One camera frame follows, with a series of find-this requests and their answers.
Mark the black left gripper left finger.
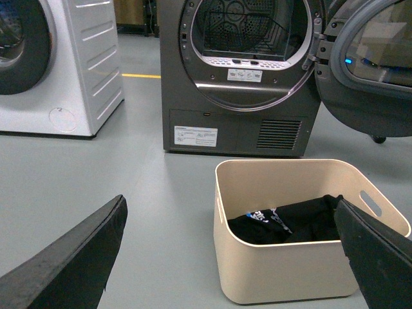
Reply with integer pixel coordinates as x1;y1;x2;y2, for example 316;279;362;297
1;195;128;308

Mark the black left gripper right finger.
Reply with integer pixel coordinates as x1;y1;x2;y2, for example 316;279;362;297
334;200;411;308

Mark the beige plastic laundry hamper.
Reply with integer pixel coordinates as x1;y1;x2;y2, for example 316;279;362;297
214;159;411;304

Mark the black printed t-shirt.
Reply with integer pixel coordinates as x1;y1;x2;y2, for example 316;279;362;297
227;194;343;245

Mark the open grey dryer door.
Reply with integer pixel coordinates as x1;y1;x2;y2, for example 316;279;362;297
315;1;411;139

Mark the white washing machine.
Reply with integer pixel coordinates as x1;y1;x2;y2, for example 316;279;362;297
1;1;124;138

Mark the yellow floor tape line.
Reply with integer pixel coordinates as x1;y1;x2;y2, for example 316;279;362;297
122;73;161;79

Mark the grey front-load dryer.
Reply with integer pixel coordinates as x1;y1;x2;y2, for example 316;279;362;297
158;1;330;157

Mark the wooden cabinet in background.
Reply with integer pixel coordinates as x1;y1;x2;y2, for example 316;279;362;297
113;0;159;37

